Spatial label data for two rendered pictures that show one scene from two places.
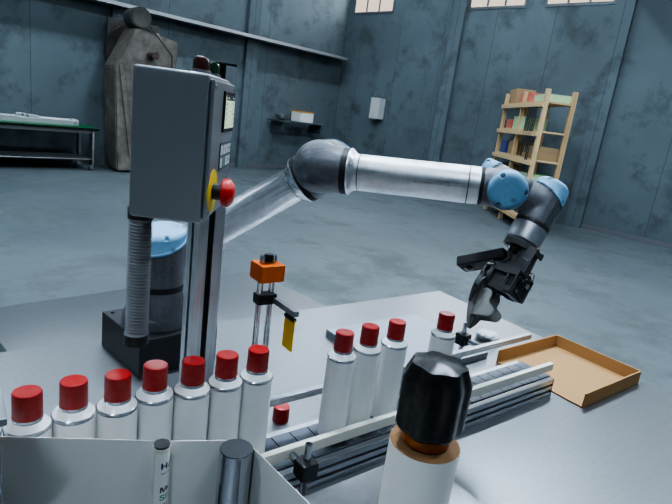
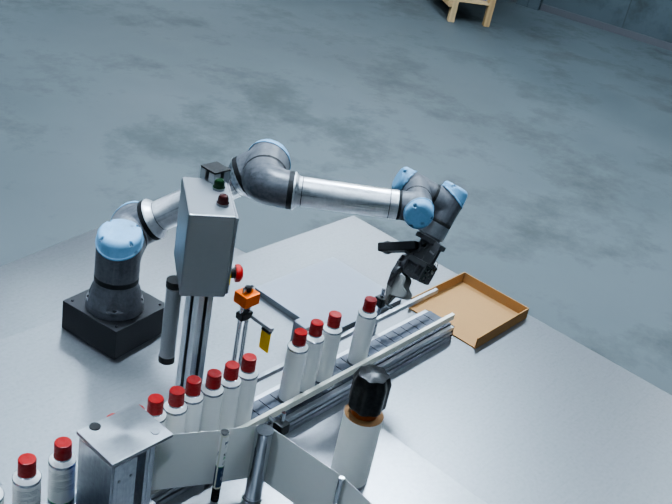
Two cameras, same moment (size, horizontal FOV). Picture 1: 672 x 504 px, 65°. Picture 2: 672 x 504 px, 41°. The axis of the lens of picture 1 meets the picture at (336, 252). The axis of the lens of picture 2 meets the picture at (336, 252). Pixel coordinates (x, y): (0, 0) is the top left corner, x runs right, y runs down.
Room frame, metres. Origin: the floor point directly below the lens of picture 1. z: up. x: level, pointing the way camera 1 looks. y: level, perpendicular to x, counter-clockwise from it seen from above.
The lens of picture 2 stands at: (-0.87, 0.39, 2.29)
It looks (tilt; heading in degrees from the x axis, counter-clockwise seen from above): 29 degrees down; 345
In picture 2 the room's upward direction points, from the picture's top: 12 degrees clockwise
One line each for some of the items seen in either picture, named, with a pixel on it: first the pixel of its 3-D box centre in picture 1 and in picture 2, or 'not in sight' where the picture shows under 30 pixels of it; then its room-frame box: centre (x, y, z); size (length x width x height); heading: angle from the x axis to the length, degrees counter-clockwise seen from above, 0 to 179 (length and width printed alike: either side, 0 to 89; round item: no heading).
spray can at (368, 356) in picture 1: (363, 376); (310, 355); (0.91, -0.08, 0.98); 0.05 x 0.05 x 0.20
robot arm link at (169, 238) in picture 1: (161, 253); (119, 250); (1.19, 0.40, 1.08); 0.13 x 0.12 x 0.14; 169
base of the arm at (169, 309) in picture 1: (156, 301); (115, 289); (1.18, 0.41, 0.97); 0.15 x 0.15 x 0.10
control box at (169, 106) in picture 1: (186, 143); (205, 236); (0.76, 0.23, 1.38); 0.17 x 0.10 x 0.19; 4
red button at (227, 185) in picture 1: (223, 192); (235, 273); (0.71, 0.16, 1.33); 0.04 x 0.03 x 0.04; 4
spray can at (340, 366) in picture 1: (337, 384); (294, 365); (0.86, -0.03, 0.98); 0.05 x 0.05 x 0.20
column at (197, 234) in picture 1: (202, 271); (199, 300); (0.85, 0.22, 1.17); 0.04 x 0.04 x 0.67; 39
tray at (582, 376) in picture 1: (568, 366); (469, 308); (1.38, -0.69, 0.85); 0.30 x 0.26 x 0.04; 129
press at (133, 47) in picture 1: (147, 93); not in sight; (9.75, 3.70, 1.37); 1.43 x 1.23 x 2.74; 137
